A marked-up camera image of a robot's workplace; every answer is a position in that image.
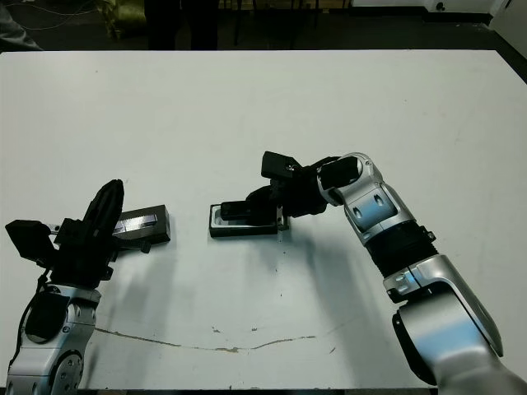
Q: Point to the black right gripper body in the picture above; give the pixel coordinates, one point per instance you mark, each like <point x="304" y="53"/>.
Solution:
<point x="300" y="193"/>

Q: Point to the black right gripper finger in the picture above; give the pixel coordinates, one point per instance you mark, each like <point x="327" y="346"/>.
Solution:
<point x="263" y="219"/>
<point x="261" y="196"/>

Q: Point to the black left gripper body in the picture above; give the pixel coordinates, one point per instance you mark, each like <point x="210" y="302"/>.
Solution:
<point x="82" y="259"/>

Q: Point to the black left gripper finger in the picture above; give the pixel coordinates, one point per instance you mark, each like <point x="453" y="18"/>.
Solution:
<point x="115" y="210"/>
<point x="99" y="210"/>

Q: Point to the black slim camera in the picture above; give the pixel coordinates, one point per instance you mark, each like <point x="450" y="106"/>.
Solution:
<point x="232" y="210"/>

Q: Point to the black printed box lid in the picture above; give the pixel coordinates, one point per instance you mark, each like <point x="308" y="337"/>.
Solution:
<point x="152" y="230"/>

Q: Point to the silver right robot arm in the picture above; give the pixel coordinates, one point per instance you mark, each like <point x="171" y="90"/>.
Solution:
<point x="436" y="312"/>

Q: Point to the black box base white insert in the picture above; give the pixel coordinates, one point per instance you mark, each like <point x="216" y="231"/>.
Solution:
<point x="239" y="231"/>

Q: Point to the black upright stand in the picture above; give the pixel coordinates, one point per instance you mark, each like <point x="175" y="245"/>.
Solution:
<point x="202" y="24"/>

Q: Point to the yellow plastic bag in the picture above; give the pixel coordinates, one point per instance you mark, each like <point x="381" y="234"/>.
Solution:
<point x="123" y="20"/>

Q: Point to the person in grey clothes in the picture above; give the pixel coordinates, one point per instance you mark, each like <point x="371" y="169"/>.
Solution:
<point x="14" y="33"/>

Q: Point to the white door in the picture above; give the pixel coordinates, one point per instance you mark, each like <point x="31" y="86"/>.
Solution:
<point x="461" y="10"/>

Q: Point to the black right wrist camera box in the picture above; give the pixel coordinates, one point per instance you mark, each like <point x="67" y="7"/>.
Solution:
<point x="280" y="164"/>

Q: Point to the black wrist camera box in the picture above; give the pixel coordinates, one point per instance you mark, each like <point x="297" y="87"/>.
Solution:
<point x="280" y="164"/>
<point x="29" y="240"/>

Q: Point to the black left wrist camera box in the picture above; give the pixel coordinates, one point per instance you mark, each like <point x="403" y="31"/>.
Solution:
<point x="29" y="240"/>

